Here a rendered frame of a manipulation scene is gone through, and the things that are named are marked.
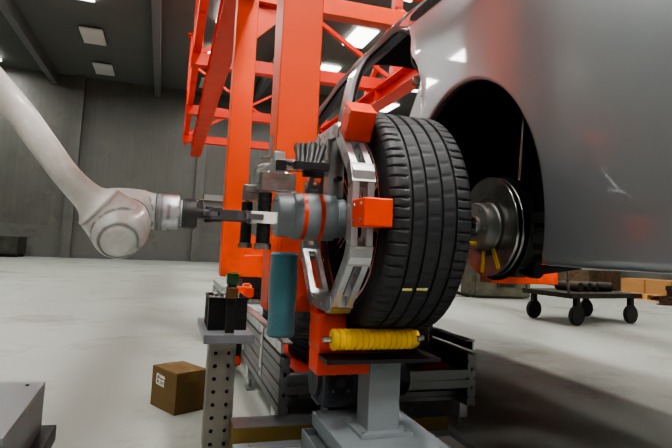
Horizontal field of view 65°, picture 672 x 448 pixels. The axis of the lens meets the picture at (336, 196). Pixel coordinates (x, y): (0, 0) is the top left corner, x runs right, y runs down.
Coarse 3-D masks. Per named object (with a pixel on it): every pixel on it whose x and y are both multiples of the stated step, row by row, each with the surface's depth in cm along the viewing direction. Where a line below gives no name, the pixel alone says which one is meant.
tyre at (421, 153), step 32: (384, 128) 141; (416, 128) 145; (384, 160) 135; (416, 160) 136; (448, 160) 140; (384, 192) 134; (416, 192) 132; (448, 192) 135; (416, 224) 131; (448, 224) 133; (384, 256) 131; (416, 256) 131; (448, 256) 134; (384, 288) 133; (416, 288) 135; (448, 288) 138; (352, 320) 150; (384, 320) 143; (416, 320) 145
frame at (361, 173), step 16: (336, 128) 149; (352, 144) 148; (352, 160) 136; (368, 160) 138; (352, 176) 133; (368, 176) 134; (304, 192) 181; (320, 192) 182; (352, 192) 133; (368, 192) 134; (304, 240) 179; (352, 240) 131; (368, 240) 133; (304, 256) 176; (320, 256) 178; (352, 256) 131; (368, 256) 132; (304, 272) 174; (320, 272) 172; (352, 272) 141; (320, 288) 168; (336, 288) 140; (352, 288) 140; (320, 304) 153; (336, 304) 142; (352, 304) 144
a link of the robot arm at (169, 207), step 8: (160, 200) 124; (168, 200) 125; (176, 200) 126; (160, 208) 124; (168, 208) 124; (176, 208) 125; (160, 216) 124; (168, 216) 124; (176, 216) 125; (160, 224) 125; (168, 224) 125; (176, 224) 126
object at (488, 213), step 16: (480, 192) 174; (496, 192) 166; (512, 192) 159; (480, 208) 166; (496, 208) 165; (512, 208) 157; (480, 224) 165; (496, 224) 162; (512, 224) 157; (480, 240) 164; (496, 240) 163; (512, 240) 156; (480, 256) 172; (512, 256) 156; (480, 272) 171; (496, 272) 163
